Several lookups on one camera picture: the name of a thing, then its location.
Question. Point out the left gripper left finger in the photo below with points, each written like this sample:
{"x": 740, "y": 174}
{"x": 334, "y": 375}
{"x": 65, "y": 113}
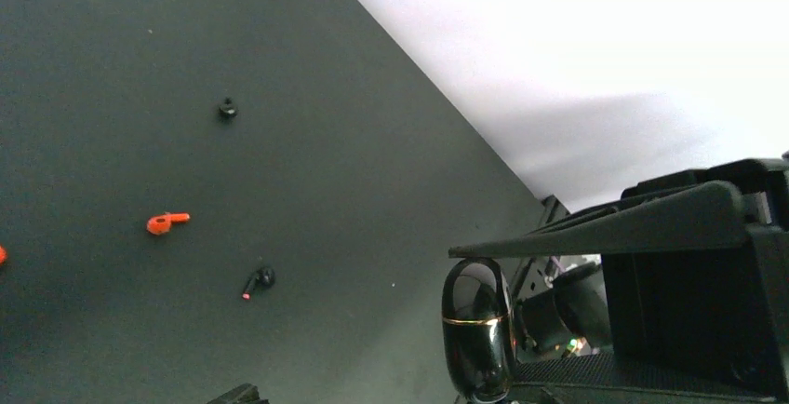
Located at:
{"x": 242, "y": 394}

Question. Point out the black glossy earbud charging case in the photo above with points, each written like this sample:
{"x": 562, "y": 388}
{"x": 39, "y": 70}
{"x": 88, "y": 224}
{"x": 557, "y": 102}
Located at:
{"x": 478, "y": 332}

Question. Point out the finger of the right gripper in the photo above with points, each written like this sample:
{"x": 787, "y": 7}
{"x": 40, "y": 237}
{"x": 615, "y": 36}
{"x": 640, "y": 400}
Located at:
{"x": 699, "y": 283}
{"x": 605, "y": 378}

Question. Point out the red earbud left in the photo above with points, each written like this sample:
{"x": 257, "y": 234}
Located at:
{"x": 162, "y": 224}

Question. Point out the black earbud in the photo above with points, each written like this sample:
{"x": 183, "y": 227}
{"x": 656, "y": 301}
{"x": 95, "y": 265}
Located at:
{"x": 227, "y": 109}
{"x": 261, "y": 279}

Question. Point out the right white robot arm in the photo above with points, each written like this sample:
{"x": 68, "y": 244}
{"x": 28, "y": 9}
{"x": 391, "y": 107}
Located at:
{"x": 575, "y": 306}

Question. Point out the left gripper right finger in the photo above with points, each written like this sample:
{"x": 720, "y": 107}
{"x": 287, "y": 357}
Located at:
{"x": 705, "y": 216}

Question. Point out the red earbud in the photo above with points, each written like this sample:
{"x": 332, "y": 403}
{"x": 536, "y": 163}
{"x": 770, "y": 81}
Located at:
{"x": 2, "y": 255}
{"x": 162, "y": 224}

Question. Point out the red earbud right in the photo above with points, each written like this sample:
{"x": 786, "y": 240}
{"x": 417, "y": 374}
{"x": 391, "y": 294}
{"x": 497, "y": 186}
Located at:
{"x": 2, "y": 255}

